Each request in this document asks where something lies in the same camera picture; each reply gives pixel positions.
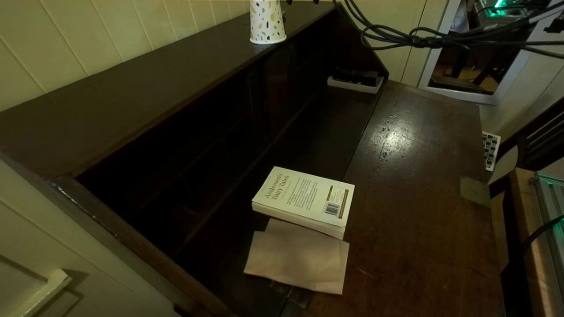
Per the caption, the white patterned paper cup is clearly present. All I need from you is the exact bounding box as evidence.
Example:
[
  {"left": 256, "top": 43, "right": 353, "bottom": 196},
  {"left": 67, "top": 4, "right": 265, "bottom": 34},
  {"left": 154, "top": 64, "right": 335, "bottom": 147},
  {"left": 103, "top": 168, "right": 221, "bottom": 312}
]
[{"left": 251, "top": 0, "right": 288, "bottom": 45}]

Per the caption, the white paperback book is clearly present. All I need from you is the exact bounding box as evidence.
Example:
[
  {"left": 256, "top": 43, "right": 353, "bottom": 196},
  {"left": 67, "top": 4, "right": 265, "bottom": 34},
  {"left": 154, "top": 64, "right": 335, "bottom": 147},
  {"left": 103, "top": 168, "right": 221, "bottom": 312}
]
[{"left": 252, "top": 166, "right": 355, "bottom": 240}]

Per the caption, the brown paper envelope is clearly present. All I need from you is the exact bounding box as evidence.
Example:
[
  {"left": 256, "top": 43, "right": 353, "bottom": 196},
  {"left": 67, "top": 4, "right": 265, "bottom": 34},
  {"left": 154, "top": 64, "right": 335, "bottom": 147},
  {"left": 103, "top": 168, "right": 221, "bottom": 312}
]
[{"left": 244, "top": 219, "right": 349, "bottom": 295}]

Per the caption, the dark wooden secretary desk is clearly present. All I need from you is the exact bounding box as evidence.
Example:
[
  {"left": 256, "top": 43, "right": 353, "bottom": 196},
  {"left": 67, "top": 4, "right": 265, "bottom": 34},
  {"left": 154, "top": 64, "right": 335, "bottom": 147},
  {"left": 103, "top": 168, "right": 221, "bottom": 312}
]
[{"left": 0, "top": 4, "right": 504, "bottom": 317}]

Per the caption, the small tan paper label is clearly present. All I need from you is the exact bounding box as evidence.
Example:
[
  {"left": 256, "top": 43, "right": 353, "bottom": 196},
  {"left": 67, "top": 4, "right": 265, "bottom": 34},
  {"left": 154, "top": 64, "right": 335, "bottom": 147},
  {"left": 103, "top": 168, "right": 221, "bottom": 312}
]
[{"left": 460, "top": 178, "right": 490, "bottom": 208}]

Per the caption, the white dotted small box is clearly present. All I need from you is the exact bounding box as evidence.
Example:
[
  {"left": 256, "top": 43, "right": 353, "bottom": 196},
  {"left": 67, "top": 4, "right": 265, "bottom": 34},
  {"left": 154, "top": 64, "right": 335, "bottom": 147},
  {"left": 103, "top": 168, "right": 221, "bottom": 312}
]
[{"left": 481, "top": 133, "right": 501, "bottom": 173}]

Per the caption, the black cable bundle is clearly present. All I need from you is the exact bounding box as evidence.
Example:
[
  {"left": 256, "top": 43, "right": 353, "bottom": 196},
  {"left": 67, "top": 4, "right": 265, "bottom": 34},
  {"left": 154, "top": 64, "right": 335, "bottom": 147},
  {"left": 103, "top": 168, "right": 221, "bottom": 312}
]
[{"left": 337, "top": 0, "right": 564, "bottom": 60}]

